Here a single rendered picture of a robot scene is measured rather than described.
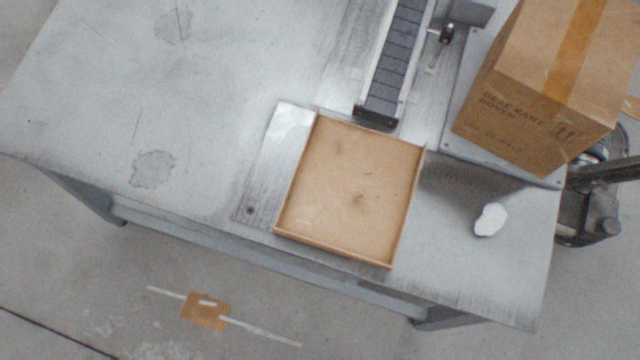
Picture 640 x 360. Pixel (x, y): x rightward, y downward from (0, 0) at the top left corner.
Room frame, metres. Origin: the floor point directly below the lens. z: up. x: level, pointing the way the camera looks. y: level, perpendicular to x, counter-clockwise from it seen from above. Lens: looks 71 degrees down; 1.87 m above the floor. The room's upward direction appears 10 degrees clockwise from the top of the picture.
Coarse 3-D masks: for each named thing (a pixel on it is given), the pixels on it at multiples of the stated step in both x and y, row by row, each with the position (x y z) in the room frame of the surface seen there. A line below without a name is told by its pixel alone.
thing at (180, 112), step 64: (64, 0) 0.73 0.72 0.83; (128, 0) 0.76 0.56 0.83; (192, 0) 0.79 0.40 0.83; (256, 0) 0.82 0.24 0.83; (320, 0) 0.85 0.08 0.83; (384, 0) 0.89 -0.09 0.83; (448, 0) 0.93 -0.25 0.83; (512, 0) 0.97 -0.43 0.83; (64, 64) 0.55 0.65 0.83; (128, 64) 0.58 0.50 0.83; (192, 64) 0.61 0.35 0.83; (256, 64) 0.63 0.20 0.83; (320, 64) 0.66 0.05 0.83; (448, 64) 0.73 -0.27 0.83; (0, 128) 0.36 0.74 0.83; (64, 128) 0.39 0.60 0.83; (128, 128) 0.42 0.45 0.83; (192, 128) 0.44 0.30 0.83; (256, 128) 0.47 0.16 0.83; (384, 128) 0.52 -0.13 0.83; (128, 192) 0.27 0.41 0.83; (192, 192) 0.29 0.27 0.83; (256, 192) 0.32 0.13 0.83; (448, 192) 0.40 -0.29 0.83; (512, 192) 0.42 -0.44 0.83; (320, 256) 0.20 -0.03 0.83; (448, 256) 0.25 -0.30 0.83; (512, 256) 0.27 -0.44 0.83; (512, 320) 0.14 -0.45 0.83
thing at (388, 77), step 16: (400, 0) 0.85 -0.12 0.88; (416, 0) 0.86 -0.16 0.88; (400, 16) 0.81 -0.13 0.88; (416, 16) 0.82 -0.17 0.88; (400, 32) 0.76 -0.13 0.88; (416, 32) 0.77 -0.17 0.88; (384, 48) 0.71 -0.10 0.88; (400, 48) 0.71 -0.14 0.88; (384, 64) 0.66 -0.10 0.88; (400, 64) 0.67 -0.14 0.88; (384, 80) 0.62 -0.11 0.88; (400, 80) 0.63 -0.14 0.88; (368, 96) 0.57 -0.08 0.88; (384, 96) 0.58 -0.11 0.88; (384, 112) 0.54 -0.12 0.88
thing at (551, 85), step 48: (528, 0) 0.71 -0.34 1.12; (576, 0) 0.73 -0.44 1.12; (624, 0) 0.75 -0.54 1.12; (528, 48) 0.59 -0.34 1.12; (576, 48) 0.62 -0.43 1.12; (624, 48) 0.64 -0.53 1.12; (480, 96) 0.53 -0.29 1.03; (528, 96) 0.51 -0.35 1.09; (576, 96) 0.51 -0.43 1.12; (624, 96) 0.53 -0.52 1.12; (480, 144) 0.51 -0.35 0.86; (528, 144) 0.49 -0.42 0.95; (576, 144) 0.46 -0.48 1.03
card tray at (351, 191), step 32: (320, 128) 0.49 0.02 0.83; (352, 128) 0.51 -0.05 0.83; (320, 160) 0.42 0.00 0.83; (352, 160) 0.43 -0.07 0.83; (384, 160) 0.44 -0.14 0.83; (416, 160) 0.46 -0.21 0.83; (288, 192) 0.32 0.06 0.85; (320, 192) 0.34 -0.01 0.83; (352, 192) 0.35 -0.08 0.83; (384, 192) 0.37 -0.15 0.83; (288, 224) 0.26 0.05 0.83; (320, 224) 0.27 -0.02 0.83; (352, 224) 0.28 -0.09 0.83; (384, 224) 0.30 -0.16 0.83; (352, 256) 0.21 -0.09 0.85; (384, 256) 0.23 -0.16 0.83
